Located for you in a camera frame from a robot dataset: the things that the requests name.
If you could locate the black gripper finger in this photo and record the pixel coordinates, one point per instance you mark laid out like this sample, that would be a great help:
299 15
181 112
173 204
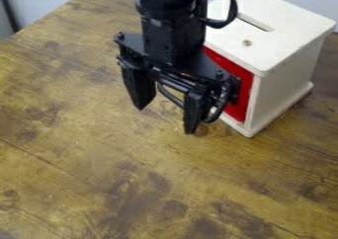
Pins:
196 107
141 85

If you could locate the black metal drawer handle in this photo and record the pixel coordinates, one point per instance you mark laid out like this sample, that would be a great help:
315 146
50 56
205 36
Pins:
174 87

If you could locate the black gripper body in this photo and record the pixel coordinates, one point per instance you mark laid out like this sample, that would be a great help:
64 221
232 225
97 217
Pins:
169 48

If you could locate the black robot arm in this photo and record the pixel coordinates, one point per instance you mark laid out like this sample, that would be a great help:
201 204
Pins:
164 9

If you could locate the white wooden box cabinet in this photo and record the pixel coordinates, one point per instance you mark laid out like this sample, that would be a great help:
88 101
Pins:
269 48

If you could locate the red wooden drawer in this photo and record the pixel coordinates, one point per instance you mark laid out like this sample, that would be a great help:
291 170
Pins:
236 109

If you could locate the dark pole at left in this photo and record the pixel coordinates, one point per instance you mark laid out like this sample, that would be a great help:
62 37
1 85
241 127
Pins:
11 16

